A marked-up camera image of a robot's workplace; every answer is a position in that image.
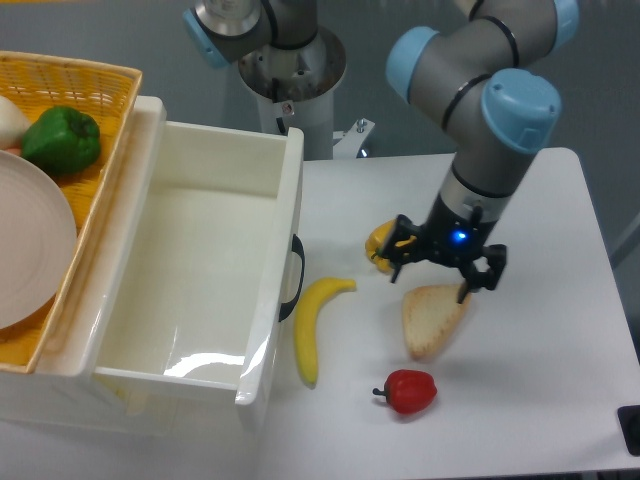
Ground white metal base frame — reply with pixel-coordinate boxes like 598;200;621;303
332;118;376;160

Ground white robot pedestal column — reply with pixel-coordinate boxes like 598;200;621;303
238;27;347;160

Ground yellow banana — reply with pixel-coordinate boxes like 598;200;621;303
293;277;356;388

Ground black cable on pedestal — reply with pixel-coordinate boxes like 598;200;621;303
271;77;291;137

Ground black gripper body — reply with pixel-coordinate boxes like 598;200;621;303
421;195;500;273

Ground red bell pepper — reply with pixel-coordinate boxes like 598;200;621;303
372;369;438;415

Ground yellow bell pepper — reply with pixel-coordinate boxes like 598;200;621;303
364;219;396;274

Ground beige round plate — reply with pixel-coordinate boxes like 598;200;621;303
1;151;76;328

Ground white drawer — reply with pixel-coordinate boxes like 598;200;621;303
95;122;304;431

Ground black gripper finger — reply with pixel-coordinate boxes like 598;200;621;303
382;214;425;283
457;244;507;304

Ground white onion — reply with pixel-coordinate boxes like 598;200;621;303
0;96;31;149

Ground triangular toast slice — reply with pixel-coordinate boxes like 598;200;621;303
402;284;472;360

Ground green bell pepper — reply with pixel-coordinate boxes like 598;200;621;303
21;106;101;176

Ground black device at table edge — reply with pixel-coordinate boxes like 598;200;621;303
617;405;640;457

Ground yellow woven basket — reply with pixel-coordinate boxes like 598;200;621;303
1;51;143;374

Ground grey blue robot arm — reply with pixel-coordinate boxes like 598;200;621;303
183;1;579;297

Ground white drawer cabinet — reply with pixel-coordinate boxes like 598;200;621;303
1;96;244;434

